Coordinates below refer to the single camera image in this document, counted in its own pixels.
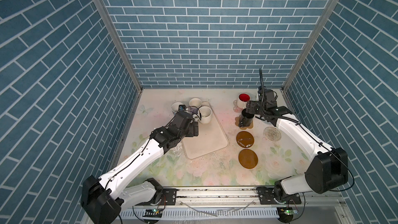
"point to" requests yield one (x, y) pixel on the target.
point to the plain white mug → (204, 114)
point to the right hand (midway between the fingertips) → (254, 105)
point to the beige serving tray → (211, 138)
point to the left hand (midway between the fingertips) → (195, 125)
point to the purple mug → (193, 109)
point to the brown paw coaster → (237, 123)
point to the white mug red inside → (242, 100)
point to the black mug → (245, 118)
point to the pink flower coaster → (236, 108)
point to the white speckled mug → (195, 101)
